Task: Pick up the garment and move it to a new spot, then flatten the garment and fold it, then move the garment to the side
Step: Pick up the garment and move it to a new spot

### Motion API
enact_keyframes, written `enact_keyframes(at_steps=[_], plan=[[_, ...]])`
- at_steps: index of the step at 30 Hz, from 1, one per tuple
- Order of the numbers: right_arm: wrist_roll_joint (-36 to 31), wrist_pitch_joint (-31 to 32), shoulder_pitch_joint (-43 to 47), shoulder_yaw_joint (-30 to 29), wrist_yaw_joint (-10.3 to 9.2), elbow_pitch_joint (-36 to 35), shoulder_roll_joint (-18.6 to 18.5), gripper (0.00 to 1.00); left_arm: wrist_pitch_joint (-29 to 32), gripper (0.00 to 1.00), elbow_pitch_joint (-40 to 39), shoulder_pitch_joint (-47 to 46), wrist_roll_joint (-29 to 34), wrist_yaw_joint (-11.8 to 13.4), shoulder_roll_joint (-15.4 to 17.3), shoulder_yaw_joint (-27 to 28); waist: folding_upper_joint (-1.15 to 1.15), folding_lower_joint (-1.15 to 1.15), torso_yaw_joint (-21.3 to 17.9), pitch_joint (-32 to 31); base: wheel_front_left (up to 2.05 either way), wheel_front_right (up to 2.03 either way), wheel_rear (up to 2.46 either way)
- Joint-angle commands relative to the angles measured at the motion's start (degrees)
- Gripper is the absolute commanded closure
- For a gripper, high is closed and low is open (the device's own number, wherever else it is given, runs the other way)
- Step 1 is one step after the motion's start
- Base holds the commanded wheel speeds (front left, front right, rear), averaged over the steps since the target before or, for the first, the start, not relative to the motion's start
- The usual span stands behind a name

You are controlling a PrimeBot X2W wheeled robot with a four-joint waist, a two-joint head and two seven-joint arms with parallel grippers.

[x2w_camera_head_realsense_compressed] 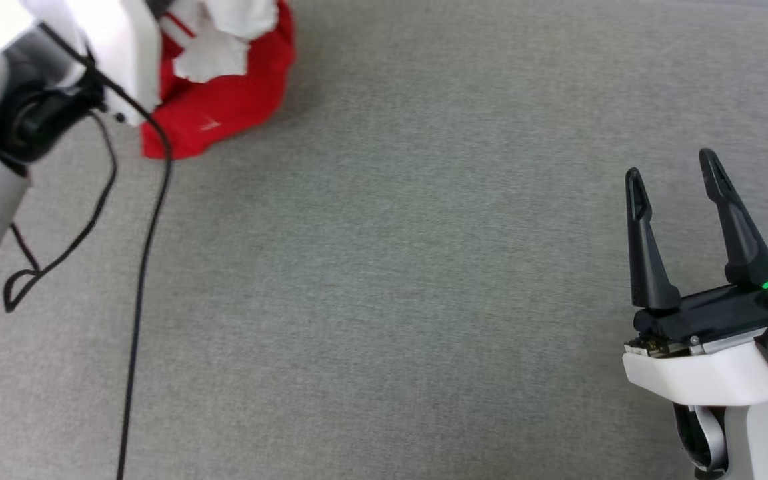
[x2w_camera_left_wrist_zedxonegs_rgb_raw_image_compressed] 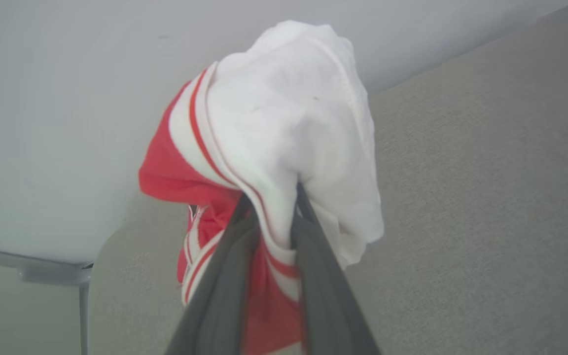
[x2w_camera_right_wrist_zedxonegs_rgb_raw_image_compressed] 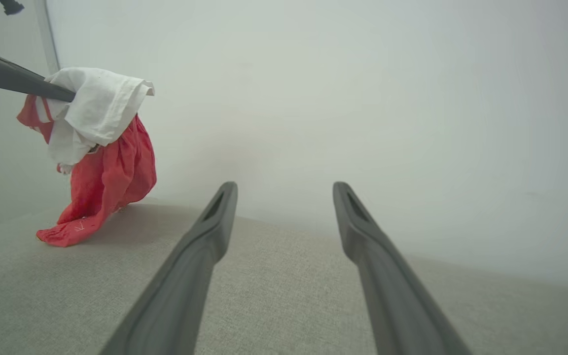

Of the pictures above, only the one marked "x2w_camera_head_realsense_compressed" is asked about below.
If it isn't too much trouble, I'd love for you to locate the long black camera cable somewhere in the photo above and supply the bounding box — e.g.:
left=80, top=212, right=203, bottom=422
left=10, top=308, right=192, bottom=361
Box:
left=37, top=23, right=173, bottom=480

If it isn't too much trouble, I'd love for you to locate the red white basketball jersey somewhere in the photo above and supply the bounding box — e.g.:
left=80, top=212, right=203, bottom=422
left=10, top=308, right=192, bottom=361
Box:
left=141, top=0, right=296, bottom=161

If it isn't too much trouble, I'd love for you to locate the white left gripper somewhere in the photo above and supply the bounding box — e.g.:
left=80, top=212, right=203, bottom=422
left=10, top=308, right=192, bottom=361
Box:
left=24, top=0, right=162, bottom=127

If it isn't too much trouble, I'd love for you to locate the thin black looped cable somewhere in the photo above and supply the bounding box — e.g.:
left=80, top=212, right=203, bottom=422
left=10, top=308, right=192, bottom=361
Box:
left=3, top=110, right=119, bottom=314

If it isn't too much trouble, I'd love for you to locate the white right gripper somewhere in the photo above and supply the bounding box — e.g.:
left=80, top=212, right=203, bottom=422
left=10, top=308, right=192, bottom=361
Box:
left=623, top=148, right=768, bottom=409

